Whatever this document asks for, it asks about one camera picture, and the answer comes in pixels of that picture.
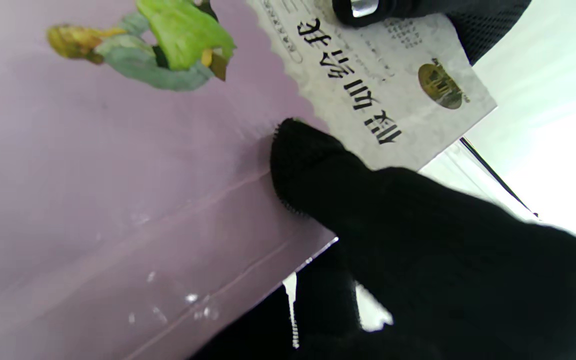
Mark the purple and white cover book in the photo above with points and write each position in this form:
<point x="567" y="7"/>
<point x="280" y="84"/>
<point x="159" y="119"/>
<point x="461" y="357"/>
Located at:
<point x="118" y="190"/>

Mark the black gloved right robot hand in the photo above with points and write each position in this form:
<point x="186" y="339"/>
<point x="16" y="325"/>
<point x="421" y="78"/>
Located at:
<point x="443" y="280"/>

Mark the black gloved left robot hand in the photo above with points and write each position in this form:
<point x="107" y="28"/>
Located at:
<point x="418" y="7"/>

